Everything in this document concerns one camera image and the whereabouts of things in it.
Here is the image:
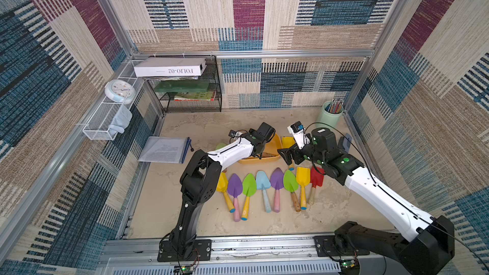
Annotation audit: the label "yellow shovel blue-tipped handle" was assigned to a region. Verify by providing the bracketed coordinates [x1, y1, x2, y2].
[216, 172, 236, 213]

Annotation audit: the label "yellow plastic storage box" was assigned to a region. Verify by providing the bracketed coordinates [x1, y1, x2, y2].
[238, 134, 282, 164]

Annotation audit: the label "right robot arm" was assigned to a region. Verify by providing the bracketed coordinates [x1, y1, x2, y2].
[278, 122, 455, 274]

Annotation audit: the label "mint green pencil cup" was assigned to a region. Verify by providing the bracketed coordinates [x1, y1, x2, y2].
[315, 101, 344, 128]

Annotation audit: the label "light blue cloth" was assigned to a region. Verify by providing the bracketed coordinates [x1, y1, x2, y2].
[108, 105, 132, 136]

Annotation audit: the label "green book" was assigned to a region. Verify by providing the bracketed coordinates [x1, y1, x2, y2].
[154, 80, 210, 93]

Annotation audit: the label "light blue shovel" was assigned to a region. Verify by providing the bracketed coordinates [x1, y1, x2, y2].
[256, 171, 272, 213]

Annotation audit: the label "coloured pencils in cup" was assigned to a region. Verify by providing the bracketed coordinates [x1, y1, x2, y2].
[324, 99, 344, 115]

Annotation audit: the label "green shovel orange handle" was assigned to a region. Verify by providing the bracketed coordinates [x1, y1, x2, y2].
[241, 173, 257, 220]

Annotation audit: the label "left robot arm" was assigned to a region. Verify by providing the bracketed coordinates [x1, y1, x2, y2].
[169, 122, 275, 258]

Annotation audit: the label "white folio box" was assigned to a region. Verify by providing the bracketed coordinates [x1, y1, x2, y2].
[134, 57, 206, 77]

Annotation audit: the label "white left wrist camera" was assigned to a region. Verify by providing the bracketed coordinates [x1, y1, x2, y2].
[229, 130, 247, 140]

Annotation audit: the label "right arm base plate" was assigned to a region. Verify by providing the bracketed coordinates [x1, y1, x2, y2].
[313, 235, 370, 257]

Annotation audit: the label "white round clock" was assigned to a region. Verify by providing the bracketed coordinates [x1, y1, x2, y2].
[104, 79, 136, 104]

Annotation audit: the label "black wire mesh shelf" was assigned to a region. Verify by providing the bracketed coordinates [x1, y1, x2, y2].
[145, 56, 222, 114]

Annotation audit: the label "white wire basket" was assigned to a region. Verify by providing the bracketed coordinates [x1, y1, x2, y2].
[83, 77, 144, 141]

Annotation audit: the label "green pointed shovel wooden handle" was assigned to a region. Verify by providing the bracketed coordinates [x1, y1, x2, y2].
[283, 169, 301, 212]

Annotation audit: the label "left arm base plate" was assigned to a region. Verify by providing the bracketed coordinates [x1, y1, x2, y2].
[157, 239, 212, 262]

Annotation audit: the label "red shovel wooden handle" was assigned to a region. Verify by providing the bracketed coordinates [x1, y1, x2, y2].
[308, 166, 325, 205]

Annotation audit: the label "yellow scoop orange handle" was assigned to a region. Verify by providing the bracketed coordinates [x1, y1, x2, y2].
[281, 136, 295, 171]

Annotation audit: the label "purple pointed shovel pink handle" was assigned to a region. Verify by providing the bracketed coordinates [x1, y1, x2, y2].
[227, 174, 243, 222]

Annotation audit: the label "colourful picture book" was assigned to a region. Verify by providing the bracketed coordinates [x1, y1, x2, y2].
[174, 91, 216, 101]

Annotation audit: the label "yellow square shovel yellow handle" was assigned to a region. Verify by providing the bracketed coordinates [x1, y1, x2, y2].
[296, 167, 311, 210]

